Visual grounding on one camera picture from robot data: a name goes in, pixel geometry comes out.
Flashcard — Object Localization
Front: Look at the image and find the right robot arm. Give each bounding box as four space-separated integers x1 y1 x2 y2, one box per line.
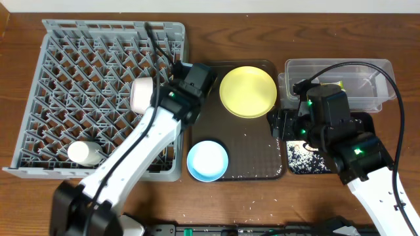
267 84 419 235

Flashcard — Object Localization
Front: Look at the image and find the light blue bowl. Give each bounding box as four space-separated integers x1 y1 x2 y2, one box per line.
186 140 229 182

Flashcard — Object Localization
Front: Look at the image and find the grey plastic dish rack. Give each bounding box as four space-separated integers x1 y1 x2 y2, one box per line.
4 20 188 179

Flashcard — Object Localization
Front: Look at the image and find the clear plastic bin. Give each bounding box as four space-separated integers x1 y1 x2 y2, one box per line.
278 58 396 113

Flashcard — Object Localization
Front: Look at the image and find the dark brown serving tray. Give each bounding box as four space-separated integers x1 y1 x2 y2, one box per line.
189 60 287 182

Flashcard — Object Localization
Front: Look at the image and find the black cable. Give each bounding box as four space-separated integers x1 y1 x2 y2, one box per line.
143 21 177 109
297 61 419 236

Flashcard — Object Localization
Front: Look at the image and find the right black cable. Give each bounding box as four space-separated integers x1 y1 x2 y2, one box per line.
297 61 419 236

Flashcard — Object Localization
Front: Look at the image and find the spilled rice pile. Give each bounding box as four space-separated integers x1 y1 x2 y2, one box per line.
286 141 331 174

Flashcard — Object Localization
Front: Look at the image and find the yellow round plate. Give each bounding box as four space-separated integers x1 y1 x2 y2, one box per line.
219 66 278 119

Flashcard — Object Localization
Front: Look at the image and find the left black cable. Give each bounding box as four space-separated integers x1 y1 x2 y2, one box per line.
143 21 177 109

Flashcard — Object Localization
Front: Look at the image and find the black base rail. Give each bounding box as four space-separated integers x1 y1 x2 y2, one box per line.
144 224 378 236

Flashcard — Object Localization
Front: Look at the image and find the white round bowl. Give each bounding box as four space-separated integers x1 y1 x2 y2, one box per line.
130 77 154 115

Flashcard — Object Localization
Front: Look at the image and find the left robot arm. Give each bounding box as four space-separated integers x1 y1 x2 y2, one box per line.
49 81 211 235

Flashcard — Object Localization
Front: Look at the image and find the black plastic tray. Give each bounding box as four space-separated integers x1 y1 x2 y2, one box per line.
283 111 383 175

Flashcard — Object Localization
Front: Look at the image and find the white cup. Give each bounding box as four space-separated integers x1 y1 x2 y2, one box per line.
67 141 102 167

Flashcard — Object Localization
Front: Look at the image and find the green orange snack wrapper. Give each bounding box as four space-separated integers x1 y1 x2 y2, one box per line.
328 81 346 92

